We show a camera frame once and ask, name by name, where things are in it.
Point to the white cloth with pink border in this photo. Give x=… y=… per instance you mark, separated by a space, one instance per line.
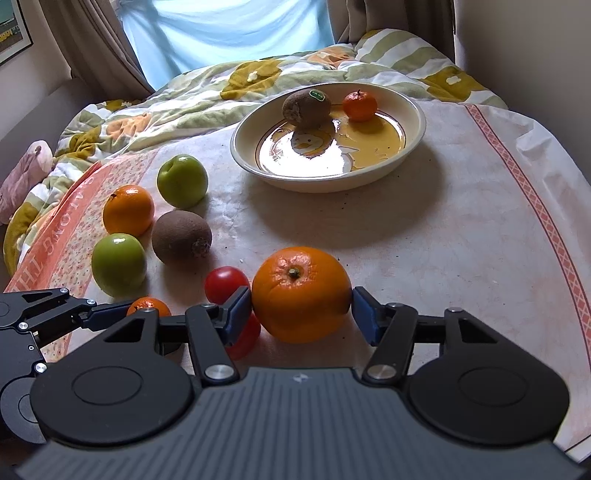
x=461 y=207

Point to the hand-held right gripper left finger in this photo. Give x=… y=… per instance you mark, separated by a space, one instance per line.
x=238 y=307

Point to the red tomato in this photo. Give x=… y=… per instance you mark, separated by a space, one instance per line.
x=224 y=284
x=248 y=340

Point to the cream ceramic bowl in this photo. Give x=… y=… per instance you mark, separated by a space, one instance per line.
x=323 y=180

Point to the pink plush toy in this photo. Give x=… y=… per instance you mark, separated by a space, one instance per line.
x=23 y=180

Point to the large orange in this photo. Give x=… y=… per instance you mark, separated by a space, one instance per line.
x=300 y=300

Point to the framed wall picture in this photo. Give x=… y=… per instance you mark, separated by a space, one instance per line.
x=14 y=27

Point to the small mandarin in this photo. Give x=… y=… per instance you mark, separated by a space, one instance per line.
x=360 y=107
x=147 y=305

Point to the light blue cloth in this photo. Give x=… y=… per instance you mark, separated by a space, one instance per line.
x=221 y=32

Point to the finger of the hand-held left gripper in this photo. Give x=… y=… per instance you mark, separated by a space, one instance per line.
x=111 y=316

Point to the brown kiwi with green sticker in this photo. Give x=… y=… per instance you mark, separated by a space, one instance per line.
x=304 y=108

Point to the medium orange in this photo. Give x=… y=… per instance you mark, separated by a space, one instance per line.
x=128 y=211

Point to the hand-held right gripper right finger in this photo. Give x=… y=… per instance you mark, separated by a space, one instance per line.
x=364 y=314

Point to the green apple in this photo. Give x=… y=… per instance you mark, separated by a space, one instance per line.
x=117 y=265
x=182 y=181

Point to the floral striped quilt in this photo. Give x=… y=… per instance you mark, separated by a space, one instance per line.
x=194 y=97

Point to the brown curtain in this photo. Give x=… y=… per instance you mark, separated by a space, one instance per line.
x=397 y=16
x=92 y=41

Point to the grey upholstered headboard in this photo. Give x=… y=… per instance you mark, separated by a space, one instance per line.
x=41 y=110

